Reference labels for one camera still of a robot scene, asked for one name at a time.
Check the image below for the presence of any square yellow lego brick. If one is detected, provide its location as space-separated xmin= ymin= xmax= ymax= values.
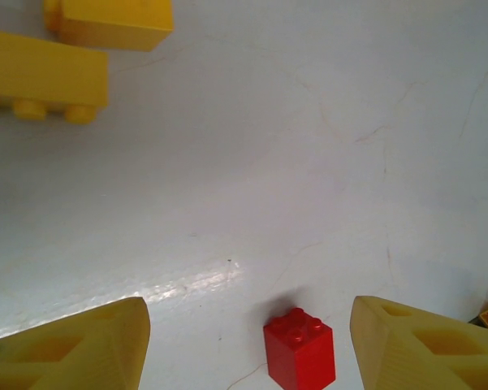
xmin=43 ymin=0 xmax=175 ymax=53

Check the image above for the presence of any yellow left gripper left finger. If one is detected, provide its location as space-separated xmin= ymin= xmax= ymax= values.
xmin=0 ymin=297 xmax=152 ymax=390

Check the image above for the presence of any tall red lego brick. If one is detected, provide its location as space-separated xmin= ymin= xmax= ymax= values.
xmin=262 ymin=307 xmax=336 ymax=390

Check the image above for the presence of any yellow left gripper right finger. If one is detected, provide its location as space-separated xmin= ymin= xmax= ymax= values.
xmin=349 ymin=295 xmax=488 ymax=390

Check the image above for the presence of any long yellow lego brick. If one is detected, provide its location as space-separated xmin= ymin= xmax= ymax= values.
xmin=0 ymin=27 xmax=110 ymax=125

